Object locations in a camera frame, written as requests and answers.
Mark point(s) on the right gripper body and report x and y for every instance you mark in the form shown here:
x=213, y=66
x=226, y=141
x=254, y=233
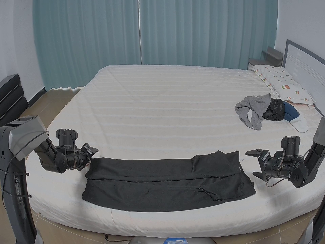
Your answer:
x=273, y=168

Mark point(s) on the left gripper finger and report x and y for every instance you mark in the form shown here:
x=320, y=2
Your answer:
x=94, y=150

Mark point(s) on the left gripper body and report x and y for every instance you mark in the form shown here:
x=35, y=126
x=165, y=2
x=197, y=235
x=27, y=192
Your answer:
x=80, y=159

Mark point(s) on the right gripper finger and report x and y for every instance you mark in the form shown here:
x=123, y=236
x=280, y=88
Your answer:
x=262, y=177
x=257, y=153

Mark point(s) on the black T-shirt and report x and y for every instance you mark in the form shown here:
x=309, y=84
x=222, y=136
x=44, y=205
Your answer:
x=157, y=184

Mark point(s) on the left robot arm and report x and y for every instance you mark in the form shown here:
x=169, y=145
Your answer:
x=25, y=136

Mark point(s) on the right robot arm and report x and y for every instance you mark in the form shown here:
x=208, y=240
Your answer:
x=304, y=171

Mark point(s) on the bed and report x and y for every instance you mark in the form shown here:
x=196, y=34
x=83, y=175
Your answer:
x=165, y=110

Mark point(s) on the black printed garment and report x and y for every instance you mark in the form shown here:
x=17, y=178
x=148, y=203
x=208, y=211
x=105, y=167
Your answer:
x=274, y=110

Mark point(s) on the grey knit garment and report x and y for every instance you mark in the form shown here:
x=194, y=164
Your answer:
x=255, y=107

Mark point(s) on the white garment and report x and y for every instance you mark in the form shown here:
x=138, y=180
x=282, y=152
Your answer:
x=301, y=124

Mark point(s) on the dark blue garment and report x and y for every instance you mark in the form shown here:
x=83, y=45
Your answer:
x=291, y=112

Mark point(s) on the white printed pillow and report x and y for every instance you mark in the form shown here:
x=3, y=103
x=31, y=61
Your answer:
x=283, y=84

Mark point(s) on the black chest of drawers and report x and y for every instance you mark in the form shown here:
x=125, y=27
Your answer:
x=11, y=98

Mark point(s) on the grey bedside table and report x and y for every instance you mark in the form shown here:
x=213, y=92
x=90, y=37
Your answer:
x=270, y=56

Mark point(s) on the blue-green curtain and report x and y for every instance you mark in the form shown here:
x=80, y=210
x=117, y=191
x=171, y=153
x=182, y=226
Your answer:
x=86, y=34
x=208, y=27

